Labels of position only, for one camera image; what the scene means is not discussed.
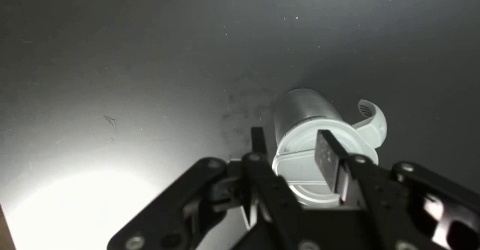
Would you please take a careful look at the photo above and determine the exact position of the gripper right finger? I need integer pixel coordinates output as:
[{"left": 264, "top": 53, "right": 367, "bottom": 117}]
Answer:
[{"left": 314, "top": 129, "right": 480, "bottom": 250}]

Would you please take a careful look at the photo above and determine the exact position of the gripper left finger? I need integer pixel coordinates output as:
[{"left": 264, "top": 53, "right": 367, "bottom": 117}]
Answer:
[{"left": 107, "top": 127, "right": 305, "bottom": 250}]

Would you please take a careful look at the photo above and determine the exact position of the white and silver thermos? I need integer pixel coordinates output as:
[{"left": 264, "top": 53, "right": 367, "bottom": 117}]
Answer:
[{"left": 271, "top": 88, "right": 388, "bottom": 208}]

